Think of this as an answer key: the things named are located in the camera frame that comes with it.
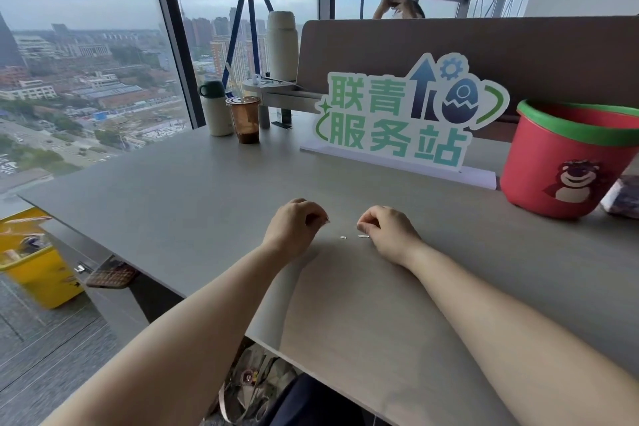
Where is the dark patterned packet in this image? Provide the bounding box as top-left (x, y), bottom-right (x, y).
top-left (599, 175), bottom-right (639, 220)

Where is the person's left hand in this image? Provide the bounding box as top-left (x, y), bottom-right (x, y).
top-left (262, 198), bottom-right (331, 260)

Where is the brown woven basket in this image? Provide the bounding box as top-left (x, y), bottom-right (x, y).
top-left (84, 260), bottom-right (139, 290)

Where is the cream bottle with green lid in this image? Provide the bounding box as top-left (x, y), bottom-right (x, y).
top-left (199, 81), bottom-right (235, 137)

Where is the grey bag with straps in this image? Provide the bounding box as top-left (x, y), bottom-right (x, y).
top-left (218, 341), bottom-right (301, 426)

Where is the person's right hand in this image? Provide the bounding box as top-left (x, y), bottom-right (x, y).
top-left (355, 206), bottom-right (425, 271)

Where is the red bucket with green rim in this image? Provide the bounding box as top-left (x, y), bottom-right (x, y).
top-left (500, 99), bottom-right (639, 220)

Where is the dark window frame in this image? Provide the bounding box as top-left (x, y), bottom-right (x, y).
top-left (0, 0), bottom-right (525, 131)

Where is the grey drawer cabinet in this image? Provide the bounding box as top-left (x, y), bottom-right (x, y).
top-left (46, 217), bottom-right (186, 341)

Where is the brown desk partition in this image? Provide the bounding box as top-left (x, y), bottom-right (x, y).
top-left (297, 15), bottom-right (639, 144)

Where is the person's right forearm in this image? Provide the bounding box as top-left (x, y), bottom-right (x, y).
top-left (403, 240), bottom-right (639, 426)

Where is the yellow plastic bin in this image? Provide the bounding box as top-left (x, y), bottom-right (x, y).
top-left (0, 207), bottom-right (86, 311)

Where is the green and white cutout sign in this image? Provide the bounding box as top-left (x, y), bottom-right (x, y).
top-left (313, 53), bottom-right (511, 170)

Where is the tall white thermos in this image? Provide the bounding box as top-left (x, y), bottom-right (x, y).
top-left (266, 11), bottom-right (299, 83)

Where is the person's dark clothing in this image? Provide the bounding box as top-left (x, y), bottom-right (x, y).
top-left (259, 373), bottom-right (372, 426)

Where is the plastic cup with brown drink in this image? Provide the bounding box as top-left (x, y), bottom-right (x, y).
top-left (225, 95), bottom-right (262, 145)

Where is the person's left forearm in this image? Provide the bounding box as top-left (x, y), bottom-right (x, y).
top-left (42, 240), bottom-right (306, 426)

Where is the white sign base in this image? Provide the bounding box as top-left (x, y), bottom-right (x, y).
top-left (299, 137), bottom-right (498, 191)

